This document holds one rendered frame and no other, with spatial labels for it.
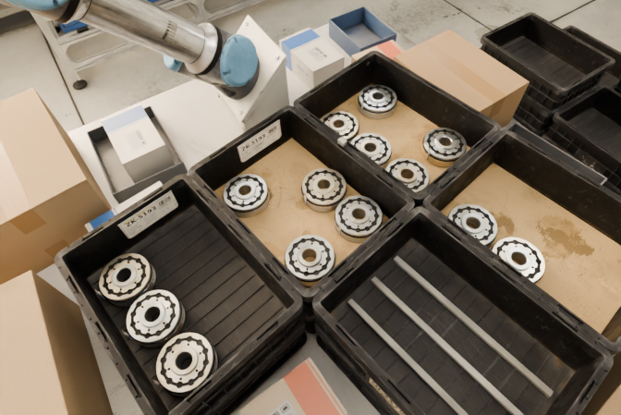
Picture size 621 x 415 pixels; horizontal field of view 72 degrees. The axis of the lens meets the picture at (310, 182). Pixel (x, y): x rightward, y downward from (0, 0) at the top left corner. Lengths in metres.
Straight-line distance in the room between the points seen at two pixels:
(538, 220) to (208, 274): 0.72
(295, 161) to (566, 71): 1.31
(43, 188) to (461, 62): 1.11
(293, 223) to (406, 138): 0.37
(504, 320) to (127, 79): 2.43
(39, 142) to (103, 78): 1.72
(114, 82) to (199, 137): 1.55
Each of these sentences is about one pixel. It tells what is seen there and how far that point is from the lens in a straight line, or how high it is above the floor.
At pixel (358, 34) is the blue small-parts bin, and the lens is 1.66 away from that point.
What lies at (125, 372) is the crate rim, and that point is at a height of 0.93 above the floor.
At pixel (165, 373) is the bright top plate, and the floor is 0.86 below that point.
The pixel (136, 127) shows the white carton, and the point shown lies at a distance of 1.30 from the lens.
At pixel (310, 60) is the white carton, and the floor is 0.79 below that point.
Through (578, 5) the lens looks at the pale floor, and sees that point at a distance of 3.52.
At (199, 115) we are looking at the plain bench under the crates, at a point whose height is 0.70.
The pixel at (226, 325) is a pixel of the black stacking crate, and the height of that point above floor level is 0.83.
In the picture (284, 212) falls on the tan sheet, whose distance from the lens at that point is 0.97.
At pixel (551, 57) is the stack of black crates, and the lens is 2.10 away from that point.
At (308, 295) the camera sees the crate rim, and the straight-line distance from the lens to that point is 0.77.
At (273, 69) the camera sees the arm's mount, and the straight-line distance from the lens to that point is 1.19.
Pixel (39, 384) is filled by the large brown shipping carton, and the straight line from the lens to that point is 0.90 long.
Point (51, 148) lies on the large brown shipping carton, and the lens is 1.19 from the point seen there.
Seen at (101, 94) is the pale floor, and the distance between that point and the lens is 2.80.
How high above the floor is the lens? 1.65
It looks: 54 degrees down
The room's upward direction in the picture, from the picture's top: 4 degrees counter-clockwise
